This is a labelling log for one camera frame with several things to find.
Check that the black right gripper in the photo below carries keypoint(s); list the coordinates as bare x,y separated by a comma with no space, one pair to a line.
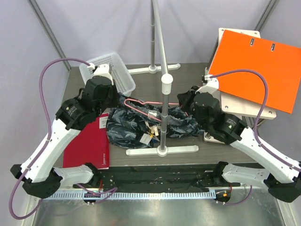
185,99

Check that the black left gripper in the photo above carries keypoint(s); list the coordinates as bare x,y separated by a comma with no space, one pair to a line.
115,101

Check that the pink wire hanger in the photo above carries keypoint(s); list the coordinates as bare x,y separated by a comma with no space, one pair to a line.
149,103

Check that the dark shark-print shorts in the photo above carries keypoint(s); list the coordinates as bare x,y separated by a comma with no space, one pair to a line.
125,126

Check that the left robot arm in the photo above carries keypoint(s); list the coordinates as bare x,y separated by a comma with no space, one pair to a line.
39,176

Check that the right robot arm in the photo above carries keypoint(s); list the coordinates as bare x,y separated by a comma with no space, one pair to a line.
279,175

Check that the white perforated plastic basket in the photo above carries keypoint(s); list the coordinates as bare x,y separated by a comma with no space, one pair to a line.
121,76

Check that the grey clothes rack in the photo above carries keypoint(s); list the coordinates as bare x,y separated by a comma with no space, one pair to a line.
166,85

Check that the white paper price tag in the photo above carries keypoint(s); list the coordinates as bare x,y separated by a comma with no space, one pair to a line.
146,138

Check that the red notebook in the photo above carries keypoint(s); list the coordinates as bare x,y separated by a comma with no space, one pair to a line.
90,146

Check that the white wooden shelf stand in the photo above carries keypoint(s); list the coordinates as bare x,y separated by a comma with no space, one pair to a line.
232,104

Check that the orange binder folder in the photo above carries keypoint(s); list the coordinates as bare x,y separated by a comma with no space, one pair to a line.
278,63

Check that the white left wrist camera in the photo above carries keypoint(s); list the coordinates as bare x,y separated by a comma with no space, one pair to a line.
103,70

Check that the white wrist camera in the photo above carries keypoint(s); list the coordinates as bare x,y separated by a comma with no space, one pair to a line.
211,85
103,70

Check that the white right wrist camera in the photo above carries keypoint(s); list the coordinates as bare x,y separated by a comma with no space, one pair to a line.
211,85

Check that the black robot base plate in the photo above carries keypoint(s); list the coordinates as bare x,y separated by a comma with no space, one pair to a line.
159,179

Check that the white slotted cable duct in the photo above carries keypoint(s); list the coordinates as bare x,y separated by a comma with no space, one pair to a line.
82,195

